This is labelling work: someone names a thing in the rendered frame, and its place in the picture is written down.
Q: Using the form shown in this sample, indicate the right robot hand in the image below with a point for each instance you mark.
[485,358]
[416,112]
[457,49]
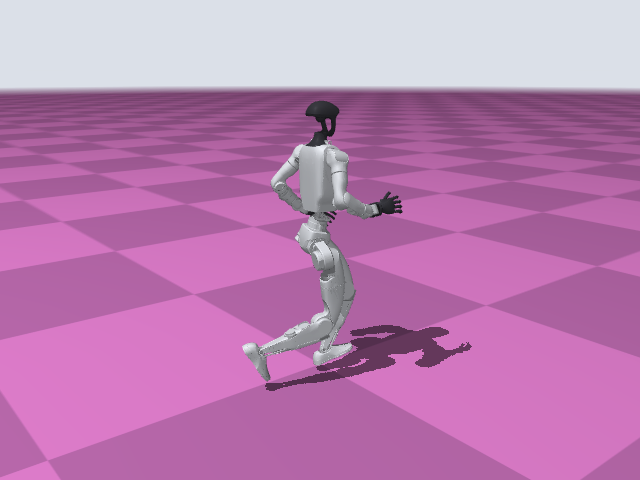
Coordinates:
[387,205]

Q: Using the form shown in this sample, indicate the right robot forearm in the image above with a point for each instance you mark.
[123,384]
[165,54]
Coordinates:
[359,209]

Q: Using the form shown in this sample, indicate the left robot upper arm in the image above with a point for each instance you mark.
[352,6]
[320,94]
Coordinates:
[290,167]

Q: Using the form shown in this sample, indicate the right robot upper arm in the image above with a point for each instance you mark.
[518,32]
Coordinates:
[338,161]

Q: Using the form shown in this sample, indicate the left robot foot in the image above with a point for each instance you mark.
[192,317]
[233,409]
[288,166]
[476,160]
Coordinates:
[335,351]

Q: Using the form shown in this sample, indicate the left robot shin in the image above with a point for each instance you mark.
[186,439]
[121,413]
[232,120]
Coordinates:
[341,319]

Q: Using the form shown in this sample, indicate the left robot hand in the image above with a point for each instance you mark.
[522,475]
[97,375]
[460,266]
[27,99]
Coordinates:
[311,213]

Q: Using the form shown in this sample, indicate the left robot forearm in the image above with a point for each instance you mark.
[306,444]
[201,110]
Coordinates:
[291,199]

